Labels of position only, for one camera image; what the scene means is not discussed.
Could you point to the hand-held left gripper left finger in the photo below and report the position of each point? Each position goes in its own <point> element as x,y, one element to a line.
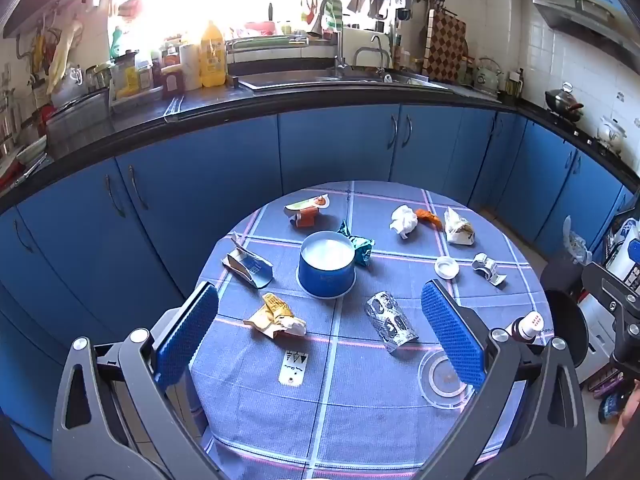
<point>187,327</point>

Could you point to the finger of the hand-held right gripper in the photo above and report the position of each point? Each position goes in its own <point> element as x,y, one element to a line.
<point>607,282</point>

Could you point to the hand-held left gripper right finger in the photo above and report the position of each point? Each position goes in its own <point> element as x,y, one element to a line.
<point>452,327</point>

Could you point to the yellow wrapper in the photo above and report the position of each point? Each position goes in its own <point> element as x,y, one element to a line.
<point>275,312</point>

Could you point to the teal snack wrapper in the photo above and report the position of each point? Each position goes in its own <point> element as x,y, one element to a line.
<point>361,247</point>

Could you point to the blue round container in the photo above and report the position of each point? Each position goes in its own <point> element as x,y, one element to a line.
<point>326,267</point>

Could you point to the person's right forearm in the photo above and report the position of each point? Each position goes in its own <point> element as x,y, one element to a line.
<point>627,425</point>

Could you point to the white and blue printed box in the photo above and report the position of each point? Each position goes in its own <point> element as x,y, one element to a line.
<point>625,255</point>

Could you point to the clear plastic bag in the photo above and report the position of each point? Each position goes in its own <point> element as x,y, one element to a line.
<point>575,245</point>

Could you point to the black round container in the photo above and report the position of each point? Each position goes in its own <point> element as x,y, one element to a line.
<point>567,320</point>

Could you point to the clear plastic lid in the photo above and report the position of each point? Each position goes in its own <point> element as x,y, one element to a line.
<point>435,380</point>

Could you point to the white round cap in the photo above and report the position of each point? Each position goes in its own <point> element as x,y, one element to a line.
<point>446,266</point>

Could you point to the small bottle with red label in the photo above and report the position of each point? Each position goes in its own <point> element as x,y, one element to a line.
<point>527,326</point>

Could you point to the crushed blue milk carton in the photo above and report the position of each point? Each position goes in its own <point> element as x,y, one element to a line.
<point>250,267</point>

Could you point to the white and brown paper bag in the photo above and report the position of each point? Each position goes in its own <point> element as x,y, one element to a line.
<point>457,227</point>

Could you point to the purple slipper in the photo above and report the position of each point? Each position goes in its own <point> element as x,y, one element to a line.
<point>607,387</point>

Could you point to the orange crumpled wrapper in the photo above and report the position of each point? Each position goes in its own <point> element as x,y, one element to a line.
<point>430,217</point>

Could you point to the white printed card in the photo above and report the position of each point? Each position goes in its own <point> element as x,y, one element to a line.
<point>293,367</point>

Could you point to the white crumpled tissue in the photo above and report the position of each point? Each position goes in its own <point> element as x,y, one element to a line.
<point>403,220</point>

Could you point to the white ceramic pot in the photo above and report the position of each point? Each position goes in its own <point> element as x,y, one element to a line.
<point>611,135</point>

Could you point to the blue base cabinets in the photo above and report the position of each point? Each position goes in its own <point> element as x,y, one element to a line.
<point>210,170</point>

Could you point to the orange and green carton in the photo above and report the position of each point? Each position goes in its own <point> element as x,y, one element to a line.
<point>306,212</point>

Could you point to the black wok with lid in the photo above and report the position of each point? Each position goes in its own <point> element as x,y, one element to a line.
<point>564,102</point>

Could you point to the pale green kettle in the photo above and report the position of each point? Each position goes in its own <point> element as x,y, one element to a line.
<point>488,77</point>

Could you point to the black kitchen countertop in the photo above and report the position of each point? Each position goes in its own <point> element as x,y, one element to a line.
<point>310,102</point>

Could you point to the clear container with yellow label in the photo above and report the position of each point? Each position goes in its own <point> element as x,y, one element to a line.
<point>131,77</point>

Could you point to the white paper roll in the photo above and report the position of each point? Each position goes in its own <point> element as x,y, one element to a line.
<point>190,67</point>

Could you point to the steel range hood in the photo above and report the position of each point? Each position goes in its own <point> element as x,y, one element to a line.
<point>585,22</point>

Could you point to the yellow oil bottle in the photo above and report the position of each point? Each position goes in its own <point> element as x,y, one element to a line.
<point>213,57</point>

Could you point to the steel kitchen sink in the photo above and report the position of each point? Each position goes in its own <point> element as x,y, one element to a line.
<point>320,81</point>

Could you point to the checkered cutting board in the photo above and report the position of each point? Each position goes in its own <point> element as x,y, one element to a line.
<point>446,47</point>

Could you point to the small chrome faucet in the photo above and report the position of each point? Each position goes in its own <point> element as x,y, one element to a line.
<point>379,52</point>

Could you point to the green bottle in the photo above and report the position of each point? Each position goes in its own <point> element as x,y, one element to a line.
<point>116,45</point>

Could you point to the white drying tray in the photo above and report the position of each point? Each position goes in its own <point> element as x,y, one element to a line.
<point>265,45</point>

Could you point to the chrome kitchen faucet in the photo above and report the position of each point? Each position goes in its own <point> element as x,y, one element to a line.
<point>340,52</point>

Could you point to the green striped cloth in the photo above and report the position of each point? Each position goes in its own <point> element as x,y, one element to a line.
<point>334,15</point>

